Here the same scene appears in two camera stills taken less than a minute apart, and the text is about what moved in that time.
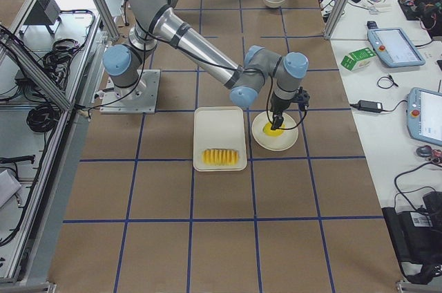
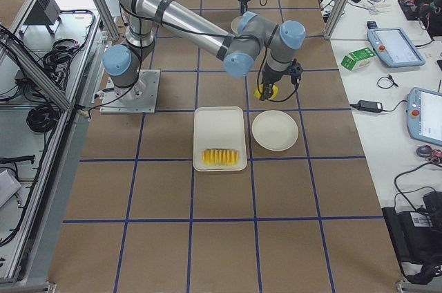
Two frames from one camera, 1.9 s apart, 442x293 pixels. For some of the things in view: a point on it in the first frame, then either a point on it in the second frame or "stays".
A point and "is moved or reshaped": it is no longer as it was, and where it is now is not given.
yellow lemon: x=274 y=133 is moved or reshaped
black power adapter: x=370 y=105 stays
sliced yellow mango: x=220 y=157 stays
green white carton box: x=358 y=59 stays
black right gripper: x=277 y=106 -> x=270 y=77
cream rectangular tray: x=219 y=128 stays
